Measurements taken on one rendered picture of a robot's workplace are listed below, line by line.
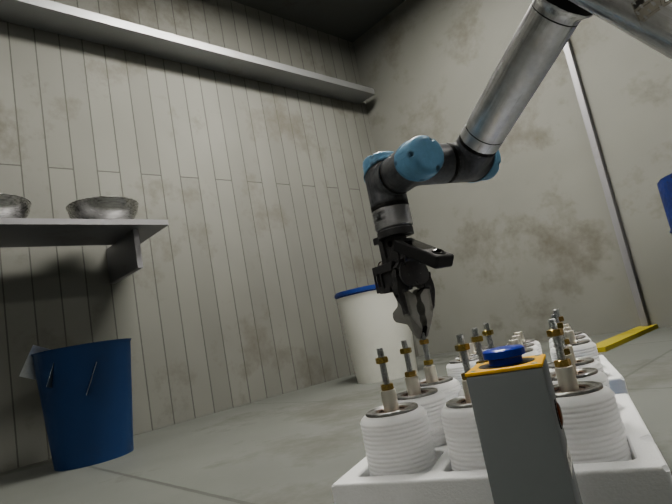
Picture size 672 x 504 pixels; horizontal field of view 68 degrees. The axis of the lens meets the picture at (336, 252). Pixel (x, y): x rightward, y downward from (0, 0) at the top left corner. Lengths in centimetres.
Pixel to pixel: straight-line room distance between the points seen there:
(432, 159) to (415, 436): 45
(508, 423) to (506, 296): 386
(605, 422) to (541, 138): 367
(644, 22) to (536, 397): 36
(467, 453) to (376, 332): 269
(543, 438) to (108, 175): 332
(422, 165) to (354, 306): 255
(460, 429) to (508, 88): 53
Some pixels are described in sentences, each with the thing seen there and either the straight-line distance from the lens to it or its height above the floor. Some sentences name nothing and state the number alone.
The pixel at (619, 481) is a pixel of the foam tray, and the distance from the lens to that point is 65.
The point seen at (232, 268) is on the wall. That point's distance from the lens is 376.
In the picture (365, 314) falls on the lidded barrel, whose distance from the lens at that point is 335.
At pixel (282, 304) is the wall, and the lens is 394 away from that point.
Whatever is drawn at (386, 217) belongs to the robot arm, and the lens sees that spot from 96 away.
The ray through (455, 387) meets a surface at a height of 24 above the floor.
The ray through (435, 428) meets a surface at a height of 20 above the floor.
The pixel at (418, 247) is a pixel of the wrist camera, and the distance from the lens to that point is 93.
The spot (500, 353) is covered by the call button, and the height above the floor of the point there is 33.
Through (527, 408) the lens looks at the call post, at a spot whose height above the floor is 28.
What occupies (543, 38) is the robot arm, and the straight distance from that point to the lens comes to 86.
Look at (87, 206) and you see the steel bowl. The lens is 298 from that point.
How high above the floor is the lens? 38
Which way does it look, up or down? 9 degrees up
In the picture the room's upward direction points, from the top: 11 degrees counter-clockwise
